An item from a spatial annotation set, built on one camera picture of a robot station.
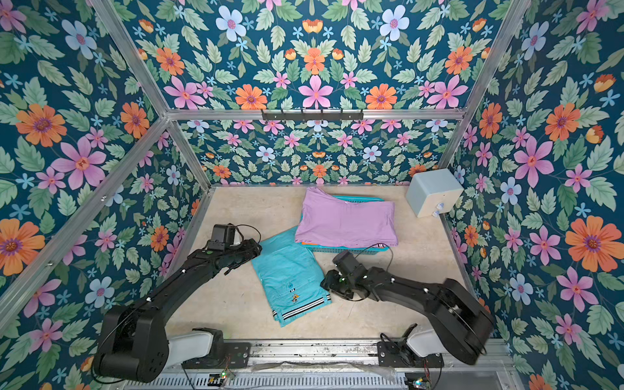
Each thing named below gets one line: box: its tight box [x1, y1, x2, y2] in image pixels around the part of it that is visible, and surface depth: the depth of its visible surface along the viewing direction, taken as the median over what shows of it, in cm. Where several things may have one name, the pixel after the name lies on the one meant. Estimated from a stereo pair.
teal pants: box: [251, 226, 333, 328], surface depth 88 cm
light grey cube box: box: [406, 168, 464, 218], surface depth 104 cm
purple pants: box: [294, 186, 399, 248], surface depth 95 cm
